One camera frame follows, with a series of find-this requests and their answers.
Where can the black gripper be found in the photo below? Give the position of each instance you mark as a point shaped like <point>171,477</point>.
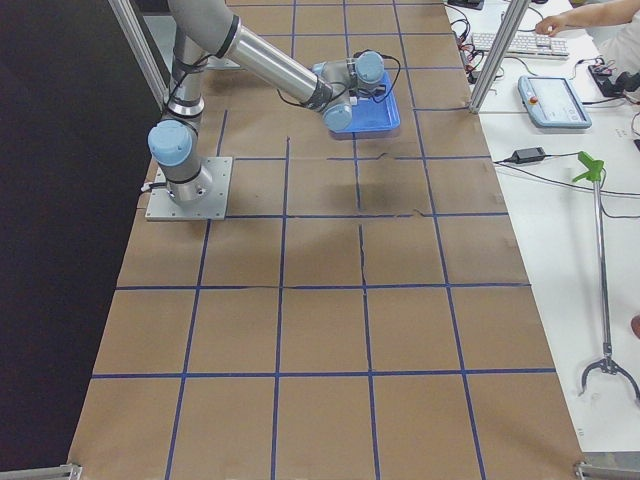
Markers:
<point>378,92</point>

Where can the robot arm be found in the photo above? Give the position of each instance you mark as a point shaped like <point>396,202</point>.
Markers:
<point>206,29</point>

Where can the blue plastic tray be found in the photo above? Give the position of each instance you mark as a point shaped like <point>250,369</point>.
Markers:
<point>362,112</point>

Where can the person's hand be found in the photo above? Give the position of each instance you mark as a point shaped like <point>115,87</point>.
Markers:
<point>551,25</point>

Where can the white keyboard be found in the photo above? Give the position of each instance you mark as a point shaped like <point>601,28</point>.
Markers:
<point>525,45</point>

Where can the black power adapter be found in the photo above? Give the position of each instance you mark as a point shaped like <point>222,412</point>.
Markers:
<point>528,155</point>

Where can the teach pendant tablet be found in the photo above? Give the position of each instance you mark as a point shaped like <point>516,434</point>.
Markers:
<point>552,102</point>

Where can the aluminium frame post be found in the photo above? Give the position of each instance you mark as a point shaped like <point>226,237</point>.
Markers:
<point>502,40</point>

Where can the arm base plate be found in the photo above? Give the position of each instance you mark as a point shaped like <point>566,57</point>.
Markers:
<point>203,198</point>

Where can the green handled reach grabber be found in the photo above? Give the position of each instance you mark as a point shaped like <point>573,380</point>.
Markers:
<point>593,173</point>

